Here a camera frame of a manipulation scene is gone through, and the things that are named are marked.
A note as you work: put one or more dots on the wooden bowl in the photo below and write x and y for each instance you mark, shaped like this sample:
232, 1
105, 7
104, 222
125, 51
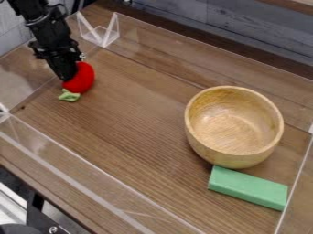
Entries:
233, 125

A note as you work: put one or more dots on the green foam block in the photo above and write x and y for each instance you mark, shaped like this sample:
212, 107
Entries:
249, 188

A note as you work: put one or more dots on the black table leg bracket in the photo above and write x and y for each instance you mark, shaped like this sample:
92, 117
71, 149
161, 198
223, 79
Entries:
37, 219

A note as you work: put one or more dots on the red plush strawberry toy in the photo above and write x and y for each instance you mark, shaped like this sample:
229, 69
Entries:
80, 84

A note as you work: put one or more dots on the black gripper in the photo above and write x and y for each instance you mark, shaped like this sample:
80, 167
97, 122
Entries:
54, 44

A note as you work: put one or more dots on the clear acrylic enclosure wall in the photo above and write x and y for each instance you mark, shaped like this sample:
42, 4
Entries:
94, 197

